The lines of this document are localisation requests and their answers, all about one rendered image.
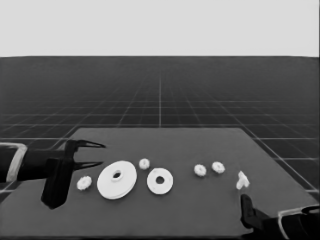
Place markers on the white round carrier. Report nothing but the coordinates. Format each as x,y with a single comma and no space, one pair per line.
168,185

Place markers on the small white T-shaped piece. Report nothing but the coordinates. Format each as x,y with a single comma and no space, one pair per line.
242,181

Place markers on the large thick white disc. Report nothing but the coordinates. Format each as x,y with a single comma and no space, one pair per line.
110,185

